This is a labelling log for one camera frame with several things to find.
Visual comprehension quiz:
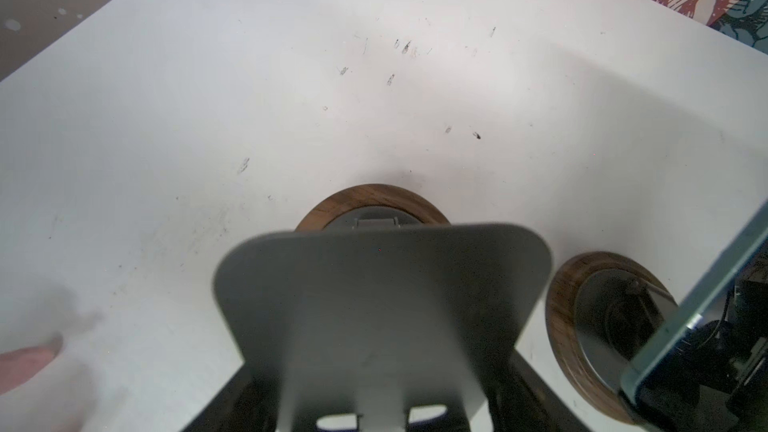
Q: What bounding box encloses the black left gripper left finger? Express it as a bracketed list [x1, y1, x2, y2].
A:
[183, 365, 276, 432]

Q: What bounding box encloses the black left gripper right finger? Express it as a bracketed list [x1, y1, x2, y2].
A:
[485, 350, 589, 432]

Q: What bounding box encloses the black phone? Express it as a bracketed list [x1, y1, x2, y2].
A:
[619, 207, 767, 431]

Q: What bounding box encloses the round wooden phone stand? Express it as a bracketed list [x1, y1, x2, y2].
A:
[545, 252, 677, 425]

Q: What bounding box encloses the dark round stand front left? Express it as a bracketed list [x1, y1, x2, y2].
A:
[213, 200, 552, 431]

